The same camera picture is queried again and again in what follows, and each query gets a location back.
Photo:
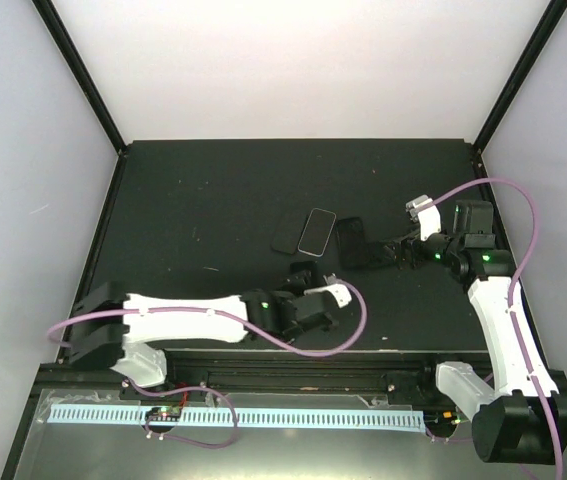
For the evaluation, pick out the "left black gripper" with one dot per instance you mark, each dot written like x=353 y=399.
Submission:
x=296 y=280

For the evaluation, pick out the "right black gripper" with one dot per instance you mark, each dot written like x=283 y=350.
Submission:
x=403 y=247

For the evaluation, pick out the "black smartphone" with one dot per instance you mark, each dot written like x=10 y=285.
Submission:
x=288 y=231
x=353 y=250

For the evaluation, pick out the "silver edged smartphone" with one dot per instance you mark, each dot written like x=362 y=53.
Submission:
x=317 y=232

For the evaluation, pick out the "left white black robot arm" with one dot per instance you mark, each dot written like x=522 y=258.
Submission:
x=118 y=330

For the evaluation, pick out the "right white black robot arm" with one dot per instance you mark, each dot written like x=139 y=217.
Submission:
x=520 y=416

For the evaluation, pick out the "black table mat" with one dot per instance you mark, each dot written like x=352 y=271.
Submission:
x=195 y=219

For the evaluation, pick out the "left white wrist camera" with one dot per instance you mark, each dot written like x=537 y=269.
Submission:
x=336 y=288

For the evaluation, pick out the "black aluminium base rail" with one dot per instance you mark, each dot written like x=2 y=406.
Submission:
x=404 y=374

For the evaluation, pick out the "light blue slotted cable duct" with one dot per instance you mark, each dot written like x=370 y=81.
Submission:
x=268 y=418

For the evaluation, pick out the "right black frame post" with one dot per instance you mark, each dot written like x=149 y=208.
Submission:
x=539 y=38

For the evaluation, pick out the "black frame post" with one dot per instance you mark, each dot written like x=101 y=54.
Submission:
x=539 y=38
x=52 y=20

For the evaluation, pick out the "left black frame post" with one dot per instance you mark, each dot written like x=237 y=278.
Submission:
x=52 y=20

